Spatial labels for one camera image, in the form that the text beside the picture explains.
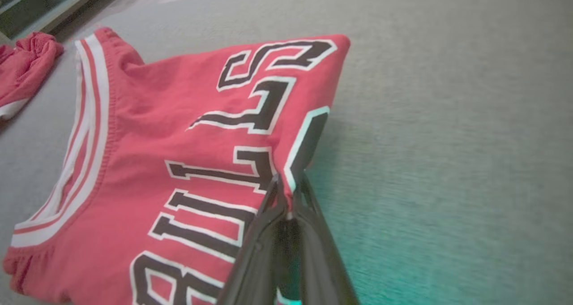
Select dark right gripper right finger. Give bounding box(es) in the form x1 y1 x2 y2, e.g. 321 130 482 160
291 173 359 305

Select low grey tv cabinet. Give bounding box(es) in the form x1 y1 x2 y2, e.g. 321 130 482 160
0 0 108 40

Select grey fabric sofa seat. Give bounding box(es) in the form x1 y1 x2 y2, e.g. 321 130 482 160
0 0 573 305

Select plain red crumpled garment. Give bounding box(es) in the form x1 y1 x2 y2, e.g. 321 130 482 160
0 32 64 121

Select red Bulls basketball jersey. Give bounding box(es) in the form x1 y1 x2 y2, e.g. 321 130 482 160
2 26 351 305

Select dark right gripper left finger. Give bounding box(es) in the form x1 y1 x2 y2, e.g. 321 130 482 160
217 175 292 305

